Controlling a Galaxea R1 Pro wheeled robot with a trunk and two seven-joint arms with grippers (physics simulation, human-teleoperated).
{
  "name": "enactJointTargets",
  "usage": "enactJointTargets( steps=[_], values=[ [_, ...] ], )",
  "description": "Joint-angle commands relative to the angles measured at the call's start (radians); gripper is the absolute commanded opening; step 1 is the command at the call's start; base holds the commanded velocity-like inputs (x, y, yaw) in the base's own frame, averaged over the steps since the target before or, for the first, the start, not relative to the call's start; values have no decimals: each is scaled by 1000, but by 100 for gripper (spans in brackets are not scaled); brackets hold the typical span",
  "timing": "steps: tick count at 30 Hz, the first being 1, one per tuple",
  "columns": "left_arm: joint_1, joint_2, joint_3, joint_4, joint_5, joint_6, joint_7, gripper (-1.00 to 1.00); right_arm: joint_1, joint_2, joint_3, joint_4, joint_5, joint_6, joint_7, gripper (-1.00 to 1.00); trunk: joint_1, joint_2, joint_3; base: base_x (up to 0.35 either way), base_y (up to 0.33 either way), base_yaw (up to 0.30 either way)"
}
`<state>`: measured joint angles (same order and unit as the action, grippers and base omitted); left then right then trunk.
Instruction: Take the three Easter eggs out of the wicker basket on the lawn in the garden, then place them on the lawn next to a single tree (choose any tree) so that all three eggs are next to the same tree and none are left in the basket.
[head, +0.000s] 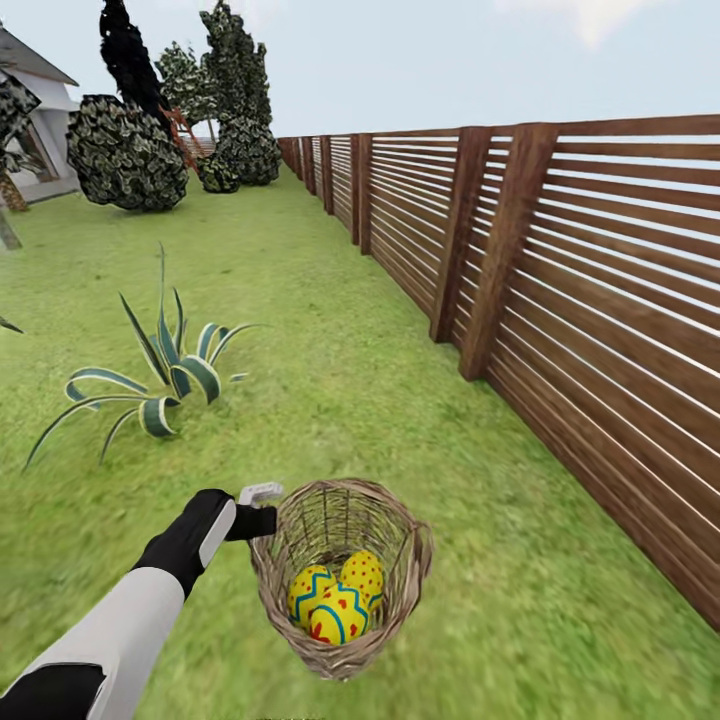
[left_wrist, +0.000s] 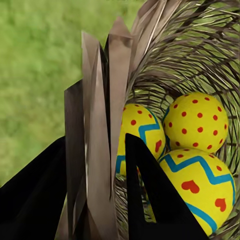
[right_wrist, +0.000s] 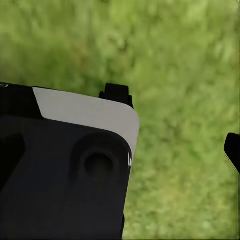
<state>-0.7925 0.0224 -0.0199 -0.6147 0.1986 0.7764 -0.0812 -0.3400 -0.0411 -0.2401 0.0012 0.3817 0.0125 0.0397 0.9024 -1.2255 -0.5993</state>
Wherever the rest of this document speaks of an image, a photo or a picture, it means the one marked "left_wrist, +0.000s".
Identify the wicker basket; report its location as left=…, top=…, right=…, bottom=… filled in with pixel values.
left=57, top=0, right=240, bottom=240

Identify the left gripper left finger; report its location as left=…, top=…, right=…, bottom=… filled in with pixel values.
left=0, top=136, right=67, bottom=240

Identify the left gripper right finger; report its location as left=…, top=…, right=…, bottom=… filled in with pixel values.
left=125, top=133, right=210, bottom=240

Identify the easter egg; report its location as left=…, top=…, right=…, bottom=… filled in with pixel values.
left=161, top=91, right=229, bottom=154
left=146, top=148, right=237, bottom=236
left=115, top=103, right=168, bottom=178

